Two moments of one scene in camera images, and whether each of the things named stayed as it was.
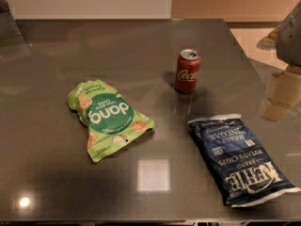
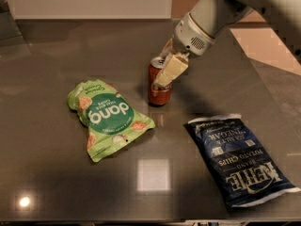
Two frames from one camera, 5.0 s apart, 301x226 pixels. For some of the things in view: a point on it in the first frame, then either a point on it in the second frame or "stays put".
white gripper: (290, 40) -> (189, 38)
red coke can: (187, 71) -> (157, 96)
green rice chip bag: (111, 122) stays put
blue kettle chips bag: (245, 172) stays put
